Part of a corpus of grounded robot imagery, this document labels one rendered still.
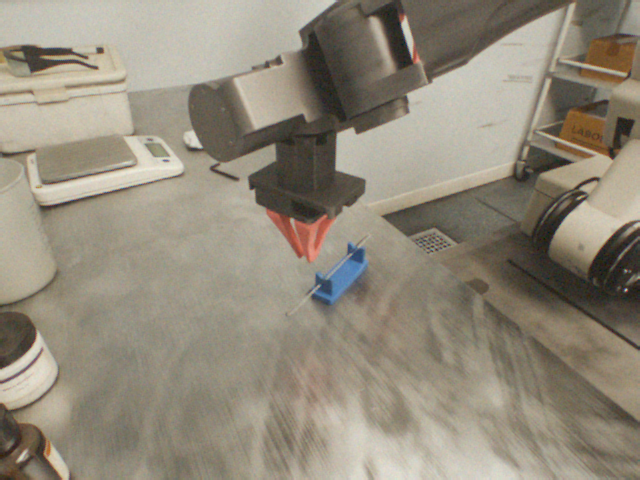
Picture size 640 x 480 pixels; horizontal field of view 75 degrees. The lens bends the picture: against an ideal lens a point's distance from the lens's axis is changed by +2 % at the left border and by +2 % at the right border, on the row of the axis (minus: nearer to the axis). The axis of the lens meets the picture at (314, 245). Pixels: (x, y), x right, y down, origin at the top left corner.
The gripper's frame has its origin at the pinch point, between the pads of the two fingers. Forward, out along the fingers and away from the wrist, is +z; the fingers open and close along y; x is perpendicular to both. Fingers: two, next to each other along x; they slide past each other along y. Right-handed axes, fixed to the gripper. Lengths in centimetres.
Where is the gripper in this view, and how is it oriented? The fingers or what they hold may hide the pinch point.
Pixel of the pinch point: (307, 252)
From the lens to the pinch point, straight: 45.9
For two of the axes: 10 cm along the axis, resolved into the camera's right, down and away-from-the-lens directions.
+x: 5.8, -4.9, 6.5
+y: 8.2, 3.4, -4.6
